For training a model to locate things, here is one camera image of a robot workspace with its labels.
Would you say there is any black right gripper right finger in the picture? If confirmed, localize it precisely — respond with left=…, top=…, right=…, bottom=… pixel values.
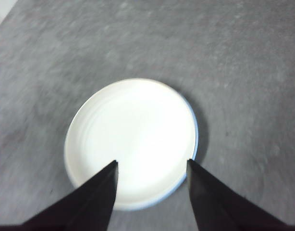
left=187, top=158, right=295, bottom=231

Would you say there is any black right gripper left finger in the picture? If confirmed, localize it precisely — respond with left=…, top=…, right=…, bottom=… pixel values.
left=17, top=160, right=119, bottom=231

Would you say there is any blue round plate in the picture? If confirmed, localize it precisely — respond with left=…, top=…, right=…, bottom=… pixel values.
left=64, top=95, right=200, bottom=212

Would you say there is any white round plate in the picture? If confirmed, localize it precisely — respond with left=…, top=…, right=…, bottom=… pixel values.
left=64, top=77, right=198, bottom=212

